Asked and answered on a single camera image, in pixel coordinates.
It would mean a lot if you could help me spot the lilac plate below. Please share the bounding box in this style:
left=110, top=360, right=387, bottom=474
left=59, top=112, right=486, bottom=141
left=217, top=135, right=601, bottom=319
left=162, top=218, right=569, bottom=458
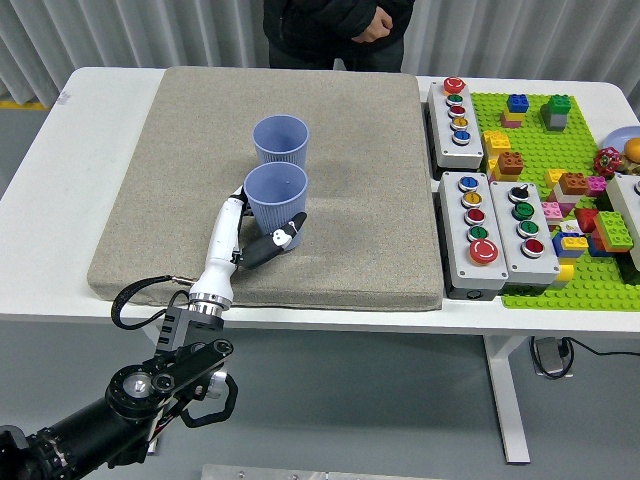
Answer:
left=603, top=126, right=640, bottom=154

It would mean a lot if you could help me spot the blue ribbed plastic cup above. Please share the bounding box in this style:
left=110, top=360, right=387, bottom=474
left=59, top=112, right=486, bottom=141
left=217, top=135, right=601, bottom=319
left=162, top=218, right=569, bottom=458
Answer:
left=251, top=114, right=310, bottom=174
left=243, top=162, right=309, bottom=251

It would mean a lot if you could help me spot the orange toy brick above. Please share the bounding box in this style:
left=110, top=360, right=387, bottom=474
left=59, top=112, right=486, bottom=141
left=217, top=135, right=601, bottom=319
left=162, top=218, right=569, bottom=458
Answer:
left=598, top=230, right=635, bottom=254

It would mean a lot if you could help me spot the white control box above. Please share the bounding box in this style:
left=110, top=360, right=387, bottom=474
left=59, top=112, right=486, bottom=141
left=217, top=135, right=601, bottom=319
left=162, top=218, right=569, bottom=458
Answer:
left=594, top=173, right=640, bottom=284

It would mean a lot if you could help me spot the red toy brick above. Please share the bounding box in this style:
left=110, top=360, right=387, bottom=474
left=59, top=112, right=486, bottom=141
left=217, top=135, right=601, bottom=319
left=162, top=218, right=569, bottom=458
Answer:
left=574, top=208, right=601, bottom=234

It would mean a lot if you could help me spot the brown toy brick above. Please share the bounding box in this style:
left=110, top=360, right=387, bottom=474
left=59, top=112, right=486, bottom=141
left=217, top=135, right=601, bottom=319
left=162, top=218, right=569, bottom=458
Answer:
left=558, top=172, right=590, bottom=196
left=496, top=151, right=525, bottom=179

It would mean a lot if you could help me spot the person's left hand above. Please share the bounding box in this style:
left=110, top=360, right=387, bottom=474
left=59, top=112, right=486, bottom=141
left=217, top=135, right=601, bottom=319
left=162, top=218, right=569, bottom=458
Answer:
left=349, top=8, right=394, bottom=45

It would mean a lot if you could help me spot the black power cable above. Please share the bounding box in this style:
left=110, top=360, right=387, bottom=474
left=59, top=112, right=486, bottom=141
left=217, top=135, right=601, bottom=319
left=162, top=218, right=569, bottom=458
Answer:
left=564, top=337, right=640, bottom=357

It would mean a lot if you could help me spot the large green toy brick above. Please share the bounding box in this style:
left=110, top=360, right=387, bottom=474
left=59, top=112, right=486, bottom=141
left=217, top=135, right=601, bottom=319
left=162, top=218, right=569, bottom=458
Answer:
left=593, top=210, right=632, bottom=244

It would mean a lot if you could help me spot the grey curtain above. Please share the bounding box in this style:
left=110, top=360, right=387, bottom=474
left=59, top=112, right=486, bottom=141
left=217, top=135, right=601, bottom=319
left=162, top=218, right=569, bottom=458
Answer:
left=0, top=0, right=640, bottom=114

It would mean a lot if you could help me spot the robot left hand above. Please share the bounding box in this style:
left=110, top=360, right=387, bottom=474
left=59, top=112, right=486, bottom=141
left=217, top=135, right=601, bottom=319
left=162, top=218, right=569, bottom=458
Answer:
left=188, top=185, right=308, bottom=307

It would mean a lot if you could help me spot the grey selector switch control box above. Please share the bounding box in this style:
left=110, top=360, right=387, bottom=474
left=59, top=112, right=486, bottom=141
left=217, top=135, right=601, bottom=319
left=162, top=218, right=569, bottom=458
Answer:
left=489, top=180, right=562, bottom=295

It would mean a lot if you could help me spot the orange toy bun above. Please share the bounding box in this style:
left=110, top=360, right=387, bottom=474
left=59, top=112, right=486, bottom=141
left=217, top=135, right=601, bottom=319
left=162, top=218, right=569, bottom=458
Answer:
left=622, top=138, right=640, bottom=176

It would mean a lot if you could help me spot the grey five-button control box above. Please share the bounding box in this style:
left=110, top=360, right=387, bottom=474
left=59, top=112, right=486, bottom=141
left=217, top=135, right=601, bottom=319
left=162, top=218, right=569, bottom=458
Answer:
left=436, top=170, right=510, bottom=301
left=423, top=77, right=485, bottom=171

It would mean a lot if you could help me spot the red valve handwheel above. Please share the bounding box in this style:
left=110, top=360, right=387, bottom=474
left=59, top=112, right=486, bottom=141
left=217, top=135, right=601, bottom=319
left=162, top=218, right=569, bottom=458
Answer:
left=593, top=147, right=623, bottom=177

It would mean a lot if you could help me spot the white power strip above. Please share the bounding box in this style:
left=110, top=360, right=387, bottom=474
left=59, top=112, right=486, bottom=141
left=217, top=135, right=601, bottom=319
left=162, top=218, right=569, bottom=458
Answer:
left=530, top=335, right=576, bottom=379

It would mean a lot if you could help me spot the green studded baseplate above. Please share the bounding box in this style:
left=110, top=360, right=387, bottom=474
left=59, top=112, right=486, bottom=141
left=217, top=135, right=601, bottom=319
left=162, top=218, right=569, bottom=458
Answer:
left=469, top=92, right=640, bottom=312

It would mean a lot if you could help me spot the grey-brown fabric mat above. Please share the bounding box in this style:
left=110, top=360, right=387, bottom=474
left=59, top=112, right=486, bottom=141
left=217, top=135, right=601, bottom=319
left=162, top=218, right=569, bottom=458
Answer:
left=86, top=65, right=445, bottom=312

